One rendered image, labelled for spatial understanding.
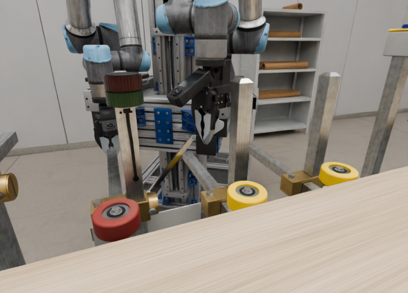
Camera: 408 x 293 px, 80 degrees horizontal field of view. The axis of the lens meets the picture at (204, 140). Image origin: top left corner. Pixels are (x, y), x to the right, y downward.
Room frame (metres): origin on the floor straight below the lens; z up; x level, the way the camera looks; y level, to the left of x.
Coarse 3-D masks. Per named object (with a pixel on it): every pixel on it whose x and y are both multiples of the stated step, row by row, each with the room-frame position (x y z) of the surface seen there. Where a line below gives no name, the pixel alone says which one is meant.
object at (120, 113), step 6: (114, 72) 0.42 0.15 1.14; (120, 72) 0.42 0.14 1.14; (126, 72) 0.42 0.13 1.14; (132, 72) 0.42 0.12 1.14; (132, 90) 0.39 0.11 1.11; (138, 90) 0.40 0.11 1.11; (120, 108) 0.38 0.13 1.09; (126, 108) 0.39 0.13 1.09; (132, 108) 0.44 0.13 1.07; (120, 114) 0.43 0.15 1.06; (126, 114) 0.40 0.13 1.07; (132, 114) 0.44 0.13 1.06; (126, 120) 0.40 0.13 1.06; (132, 144) 0.42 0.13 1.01; (132, 150) 0.43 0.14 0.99; (132, 156) 0.43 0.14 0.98; (132, 162) 0.43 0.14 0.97
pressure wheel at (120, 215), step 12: (108, 204) 0.38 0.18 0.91; (120, 204) 0.38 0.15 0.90; (132, 204) 0.38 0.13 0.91; (96, 216) 0.34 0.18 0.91; (108, 216) 0.35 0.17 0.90; (120, 216) 0.35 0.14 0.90; (132, 216) 0.34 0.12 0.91; (96, 228) 0.33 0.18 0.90; (108, 228) 0.32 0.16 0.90; (120, 228) 0.32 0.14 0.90; (132, 228) 0.34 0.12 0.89; (108, 240) 0.32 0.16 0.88
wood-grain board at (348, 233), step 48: (336, 192) 0.42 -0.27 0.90; (384, 192) 0.42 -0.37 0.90; (144, 240) 0.29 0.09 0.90; (192, 240) 0.29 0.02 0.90; (240, 240) 0.29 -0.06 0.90; (288, 240) 0.29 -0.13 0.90; (336, 240) 0.29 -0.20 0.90; (384, 240) 0.29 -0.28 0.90; (0, 288) 0.21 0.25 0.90; (48, 288) 0.21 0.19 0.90; (96, 288) 0.21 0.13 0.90; (144, 288) 0.21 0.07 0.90; (192, 288) 0.21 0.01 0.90; (240, 288) 0.21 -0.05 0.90; (288, 288) 0.21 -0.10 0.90; (336, 288) 0.21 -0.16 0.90; (384, 288) 0.21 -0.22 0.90
